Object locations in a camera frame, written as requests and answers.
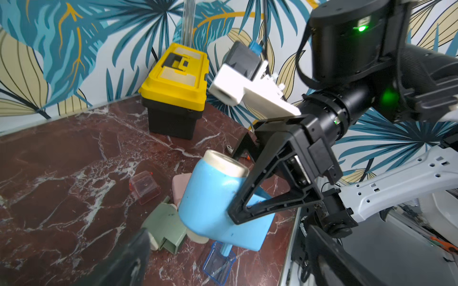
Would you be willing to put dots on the green pencil sharpener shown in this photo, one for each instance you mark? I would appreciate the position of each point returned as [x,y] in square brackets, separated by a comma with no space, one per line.
[165,228]

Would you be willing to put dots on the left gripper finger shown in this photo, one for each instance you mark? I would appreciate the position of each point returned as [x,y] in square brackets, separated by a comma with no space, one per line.
[126,266]

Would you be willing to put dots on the yellow black toolbox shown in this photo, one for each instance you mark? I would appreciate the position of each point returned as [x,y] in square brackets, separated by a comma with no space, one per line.
[174,93]

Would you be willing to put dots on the blue pencil sharpener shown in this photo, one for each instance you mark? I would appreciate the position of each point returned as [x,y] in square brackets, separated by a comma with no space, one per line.
[214,183]

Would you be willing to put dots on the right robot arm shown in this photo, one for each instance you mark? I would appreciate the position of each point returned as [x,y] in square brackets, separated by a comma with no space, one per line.
[360,60]

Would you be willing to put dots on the blue transparent tray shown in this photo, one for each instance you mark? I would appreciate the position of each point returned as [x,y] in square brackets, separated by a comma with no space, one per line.
[219,262]

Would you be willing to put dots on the pink sharpener right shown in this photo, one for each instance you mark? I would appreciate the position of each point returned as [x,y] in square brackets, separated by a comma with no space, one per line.
[179,185]

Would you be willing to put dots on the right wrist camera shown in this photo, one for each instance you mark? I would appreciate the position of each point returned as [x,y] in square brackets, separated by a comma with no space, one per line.
[241,78]

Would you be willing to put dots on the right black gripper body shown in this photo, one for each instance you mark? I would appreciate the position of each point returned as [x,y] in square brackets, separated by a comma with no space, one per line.
[298,149]

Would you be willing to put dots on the orange handled pliers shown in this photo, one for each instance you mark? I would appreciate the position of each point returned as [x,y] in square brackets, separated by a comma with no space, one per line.
[444,245]

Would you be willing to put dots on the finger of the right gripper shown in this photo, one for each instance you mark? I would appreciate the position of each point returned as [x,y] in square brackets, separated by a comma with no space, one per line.
[272,196]
[246,145]

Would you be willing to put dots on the red transparent tray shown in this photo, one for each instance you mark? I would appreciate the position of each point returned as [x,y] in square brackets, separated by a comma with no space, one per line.
[144,187]

